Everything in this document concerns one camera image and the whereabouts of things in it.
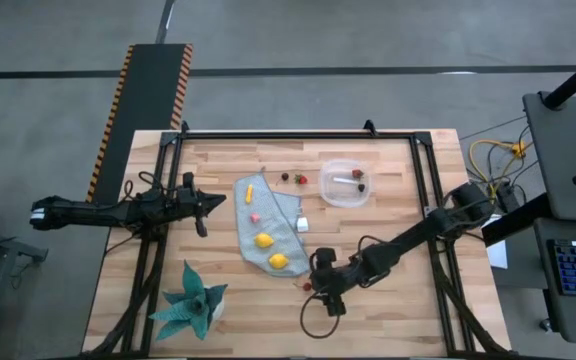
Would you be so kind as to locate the dark cherry with stem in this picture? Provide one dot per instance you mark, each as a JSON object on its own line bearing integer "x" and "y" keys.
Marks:
{"x": 285, "y": 176}
{"x": 361, "y": 188}

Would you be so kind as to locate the black slanted pole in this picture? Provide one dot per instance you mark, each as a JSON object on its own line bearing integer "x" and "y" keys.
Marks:
{"x": 573, "y": 82}

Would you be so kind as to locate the black power strip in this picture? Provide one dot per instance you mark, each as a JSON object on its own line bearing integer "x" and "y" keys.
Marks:
{"x": 506, "y": 196}

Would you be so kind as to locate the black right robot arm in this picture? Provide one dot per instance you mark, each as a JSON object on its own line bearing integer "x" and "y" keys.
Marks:
{"x": 408, "y": 240}

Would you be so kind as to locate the black desk support beam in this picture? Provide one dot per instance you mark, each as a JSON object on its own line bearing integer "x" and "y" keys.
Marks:
{"x": 513, "y": 221}

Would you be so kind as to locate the white plant pot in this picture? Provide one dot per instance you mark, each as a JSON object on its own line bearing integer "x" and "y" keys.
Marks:
{"x": 219, "y": 310}

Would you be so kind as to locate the white paper sheet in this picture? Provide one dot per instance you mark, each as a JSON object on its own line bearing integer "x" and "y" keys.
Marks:
{"x": 498, "y": 255}

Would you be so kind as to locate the black mat with hazard stripes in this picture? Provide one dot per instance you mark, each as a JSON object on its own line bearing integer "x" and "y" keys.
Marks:
{"x": 148, "y": 100}

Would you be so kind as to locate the small yellow elongated produce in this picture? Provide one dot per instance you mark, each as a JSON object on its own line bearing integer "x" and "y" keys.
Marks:
{"x": 249, "y": 194}

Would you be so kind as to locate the small red produce piece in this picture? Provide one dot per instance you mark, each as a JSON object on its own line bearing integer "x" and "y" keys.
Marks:
{"x": 357, "y": 173}

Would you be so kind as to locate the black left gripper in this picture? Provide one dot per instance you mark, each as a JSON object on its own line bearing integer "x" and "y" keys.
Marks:
{"x": 184, "y": 202}

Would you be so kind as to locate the small pink produce piece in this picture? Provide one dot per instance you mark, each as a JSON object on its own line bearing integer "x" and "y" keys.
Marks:
{"x": 255, "y": 218}

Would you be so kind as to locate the clear plastic tupperware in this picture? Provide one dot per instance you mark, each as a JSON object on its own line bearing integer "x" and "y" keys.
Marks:
{"x": 333, "y": 197}

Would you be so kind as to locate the red strawberry with leaves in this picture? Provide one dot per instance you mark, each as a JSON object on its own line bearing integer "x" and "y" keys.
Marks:
{"x": 301, "y": 179}

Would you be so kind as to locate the red cherry with stem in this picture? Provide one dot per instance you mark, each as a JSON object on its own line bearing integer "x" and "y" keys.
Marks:
{"x": 307, "y": 286}

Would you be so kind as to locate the small white block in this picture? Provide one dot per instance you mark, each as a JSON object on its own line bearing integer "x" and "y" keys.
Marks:
{"x": 302, "y": 224}

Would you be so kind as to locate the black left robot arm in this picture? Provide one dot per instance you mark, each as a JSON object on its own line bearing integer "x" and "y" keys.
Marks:
{"x": 93, "y": 212}

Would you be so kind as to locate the yellow lemon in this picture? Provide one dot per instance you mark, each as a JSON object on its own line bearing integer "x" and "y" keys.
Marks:
{"x": 264, "y": 240}
{"x": 278, "y": 260}

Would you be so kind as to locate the grey desk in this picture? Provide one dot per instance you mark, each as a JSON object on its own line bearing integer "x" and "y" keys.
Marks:
{"x": 563, "y": 160}
{"x": 548, "y": 310}

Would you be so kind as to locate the grey waffle dish cloth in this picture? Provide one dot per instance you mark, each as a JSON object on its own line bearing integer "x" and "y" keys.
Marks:
{"x": 278, "y": 226}

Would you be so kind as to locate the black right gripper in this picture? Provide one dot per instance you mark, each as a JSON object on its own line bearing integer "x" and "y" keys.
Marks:
{"x": 335, "y": 280}

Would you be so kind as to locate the grey metal stand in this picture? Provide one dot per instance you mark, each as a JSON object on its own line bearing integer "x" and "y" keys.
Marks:
{"x": 13, "y": 247}

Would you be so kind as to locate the black aluminium table frame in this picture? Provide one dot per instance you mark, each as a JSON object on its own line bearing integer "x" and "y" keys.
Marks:
{"x": 293, "y": 135}

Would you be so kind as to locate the teal artificial plant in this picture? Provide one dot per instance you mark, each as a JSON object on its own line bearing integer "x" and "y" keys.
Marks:
{"x": 193, "y": 305}

